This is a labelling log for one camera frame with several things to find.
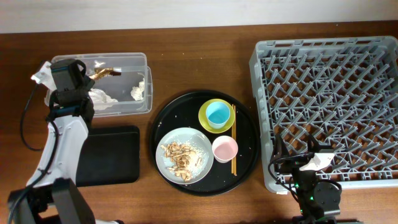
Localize pink cup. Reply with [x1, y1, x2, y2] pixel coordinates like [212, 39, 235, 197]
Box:
[212, 136, 234, 163]

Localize wooden chopstick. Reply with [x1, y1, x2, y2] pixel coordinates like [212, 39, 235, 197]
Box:
[231, 104, 236, 175]
[231, 104, 238, 176]

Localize gold snack wrapper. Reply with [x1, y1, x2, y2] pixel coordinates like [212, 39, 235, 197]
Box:
[89, 67, 122, 80]

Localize left wooden chopstick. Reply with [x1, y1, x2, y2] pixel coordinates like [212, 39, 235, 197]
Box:
[231, 104, 236, 175]

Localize light blue cup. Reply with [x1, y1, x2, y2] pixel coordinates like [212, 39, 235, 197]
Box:
[205, 101, 231, 129]

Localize large white tissue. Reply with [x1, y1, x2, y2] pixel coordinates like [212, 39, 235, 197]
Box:
[88, 88, 118, 110]

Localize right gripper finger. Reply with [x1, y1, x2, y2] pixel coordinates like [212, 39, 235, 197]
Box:
[307, 134, 332, 153]
[273, 134, 289, 159]

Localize yellow bowl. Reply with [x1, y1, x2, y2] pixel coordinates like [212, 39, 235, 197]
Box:
[198, 99, 234, 134]

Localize black rectangular tray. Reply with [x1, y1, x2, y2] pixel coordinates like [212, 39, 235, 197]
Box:
[76, 126, 140, 187]

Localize small white tissue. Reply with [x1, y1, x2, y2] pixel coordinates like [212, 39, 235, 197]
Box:
[131, 79, 145, 101]

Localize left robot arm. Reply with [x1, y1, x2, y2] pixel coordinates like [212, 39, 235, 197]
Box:
[7, 58, 99, 223]

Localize food scraps on plate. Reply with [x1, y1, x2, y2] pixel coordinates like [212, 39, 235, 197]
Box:
[160, 142, 204, 182]

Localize right wooden chopstick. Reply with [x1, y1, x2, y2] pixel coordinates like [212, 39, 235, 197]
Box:
[231, 104, 238, 176]

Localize round black tray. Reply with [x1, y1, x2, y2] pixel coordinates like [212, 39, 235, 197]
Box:
[149, 90, 261, 197]

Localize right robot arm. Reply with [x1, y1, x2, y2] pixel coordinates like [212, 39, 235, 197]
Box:
[268, 134, 342, 223]

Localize grey plate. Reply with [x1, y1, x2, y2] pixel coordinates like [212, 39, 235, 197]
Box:
[155, 128, 214, 185]

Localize clear plastic bin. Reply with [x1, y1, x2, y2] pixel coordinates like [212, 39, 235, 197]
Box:
[51, 52, 153, 118]

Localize grey dishwasher rack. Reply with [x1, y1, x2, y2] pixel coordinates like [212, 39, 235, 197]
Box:
[249, 36, 397, 194]

